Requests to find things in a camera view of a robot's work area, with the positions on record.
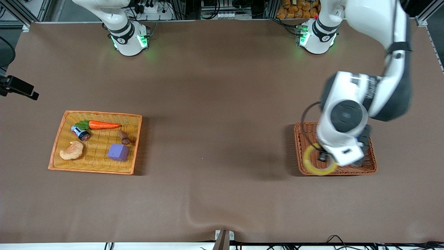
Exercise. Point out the purple foam cube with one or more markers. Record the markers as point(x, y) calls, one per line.
point(118, 152)

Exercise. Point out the small blue bottle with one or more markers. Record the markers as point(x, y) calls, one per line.
point(80, 133)

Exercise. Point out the small white power strip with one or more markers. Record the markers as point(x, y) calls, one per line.
point(227, 15)

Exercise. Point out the small brown toy mushroom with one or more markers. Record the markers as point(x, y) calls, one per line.
point(124, 138)

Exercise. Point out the brown table cover mat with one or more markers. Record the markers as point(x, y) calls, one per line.
point(222, 104)

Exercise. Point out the orange toy carrot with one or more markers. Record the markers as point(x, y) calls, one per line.
point(104, 125)

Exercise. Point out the bag of orange bread rolls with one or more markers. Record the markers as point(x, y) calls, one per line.
point(295, 12)

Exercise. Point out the yellow clear tape roll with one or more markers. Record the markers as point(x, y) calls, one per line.
point(321, 172)

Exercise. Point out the brown wicker basket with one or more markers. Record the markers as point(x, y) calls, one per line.
point(371, 163)

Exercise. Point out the white power strip with plugs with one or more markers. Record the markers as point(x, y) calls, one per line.
point(156, 15)

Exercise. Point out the metal table clamp bracket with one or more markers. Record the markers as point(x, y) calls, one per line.
point(223, 241)

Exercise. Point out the aluminium frame strut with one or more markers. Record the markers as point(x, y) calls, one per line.
point(26, 26)
point(421, 21)

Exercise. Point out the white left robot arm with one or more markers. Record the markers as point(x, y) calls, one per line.
point(381, 17)

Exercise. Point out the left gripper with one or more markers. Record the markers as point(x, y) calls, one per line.
point(365, 138)

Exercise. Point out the orange yellow woven tray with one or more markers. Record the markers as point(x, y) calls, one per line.
point(66, 139)

